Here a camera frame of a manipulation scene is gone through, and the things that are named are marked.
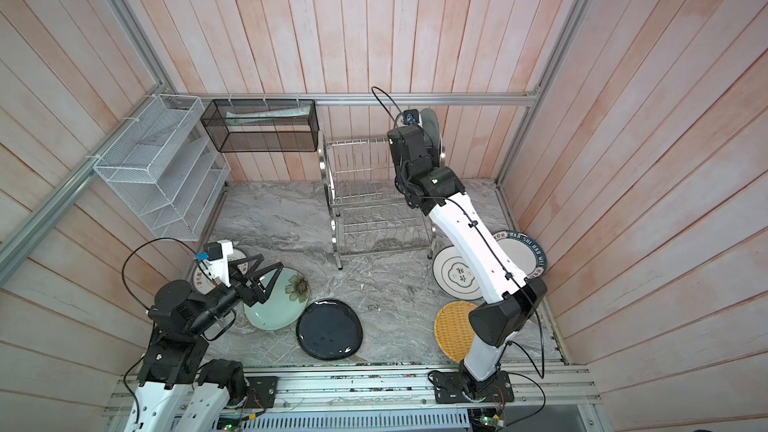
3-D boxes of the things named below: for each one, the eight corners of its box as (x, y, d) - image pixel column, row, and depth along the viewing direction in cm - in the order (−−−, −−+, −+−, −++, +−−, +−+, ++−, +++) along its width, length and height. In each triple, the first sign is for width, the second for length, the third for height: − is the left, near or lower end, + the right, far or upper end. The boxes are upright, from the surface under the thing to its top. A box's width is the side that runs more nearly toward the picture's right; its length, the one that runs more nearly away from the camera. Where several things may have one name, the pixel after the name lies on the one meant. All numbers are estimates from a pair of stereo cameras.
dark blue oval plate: (293, 359, 81) (291, 357, 79) (303, 302, 91) (301, 299, 89) (361, 359, 80) (361, 357, 79) (363, 302, 91) (363, 299, 89)
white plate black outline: (449, 309, 89) (450, 307, 88) (422, 258, 101) (423, 255, 99) (483, 296, 92) (485, 294, 90) (453, 247, 103) (454, 244, 102)
